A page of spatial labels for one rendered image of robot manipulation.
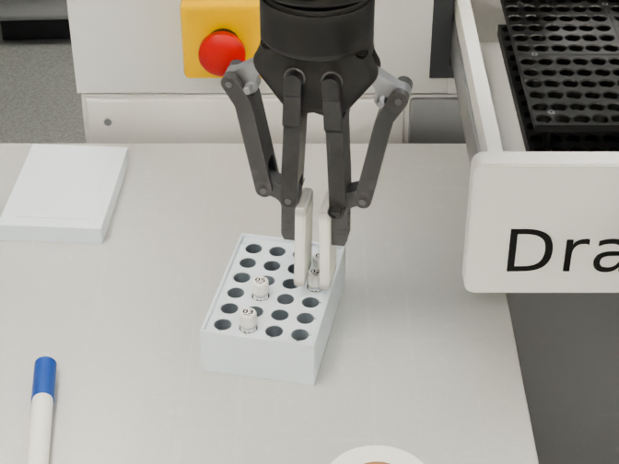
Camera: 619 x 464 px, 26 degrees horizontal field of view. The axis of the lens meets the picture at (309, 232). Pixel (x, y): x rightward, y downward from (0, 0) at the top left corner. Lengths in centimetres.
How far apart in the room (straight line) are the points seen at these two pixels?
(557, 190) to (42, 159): 49
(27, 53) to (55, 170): 189
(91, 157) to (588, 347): 57
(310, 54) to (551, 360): 67
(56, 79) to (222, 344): 203
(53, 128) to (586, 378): 157
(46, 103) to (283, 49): 203
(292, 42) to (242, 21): 30
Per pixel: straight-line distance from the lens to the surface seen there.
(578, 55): 111
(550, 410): 150
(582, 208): 94
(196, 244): 111
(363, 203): 94
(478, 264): 96
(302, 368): 97
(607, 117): 103
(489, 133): 101
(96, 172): 118
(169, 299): 106
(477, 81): 108
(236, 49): 114
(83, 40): 123
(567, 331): 143
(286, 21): 85
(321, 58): 86
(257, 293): 99
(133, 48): 123
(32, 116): 284
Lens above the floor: 141
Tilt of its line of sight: 36 degrees down
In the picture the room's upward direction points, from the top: straight up
